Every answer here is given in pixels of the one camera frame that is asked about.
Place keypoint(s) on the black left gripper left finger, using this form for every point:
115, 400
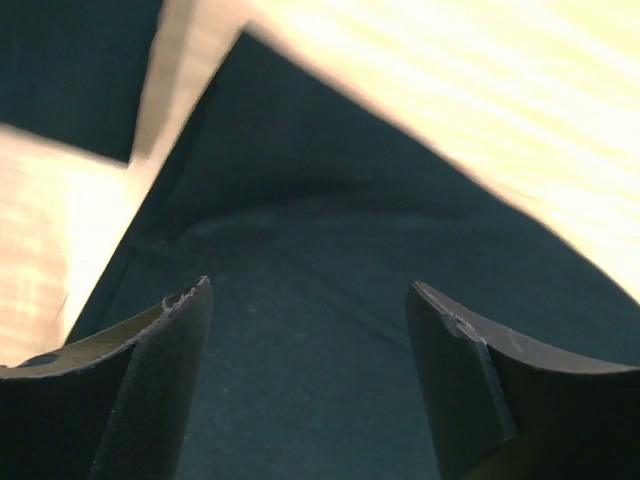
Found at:
111, 406

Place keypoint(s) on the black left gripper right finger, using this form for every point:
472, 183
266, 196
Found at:
502, 405

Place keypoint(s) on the black t shirt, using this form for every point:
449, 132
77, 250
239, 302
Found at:
312, 218
73, 71

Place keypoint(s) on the folded black t shirt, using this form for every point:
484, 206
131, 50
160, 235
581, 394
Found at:
73, 71

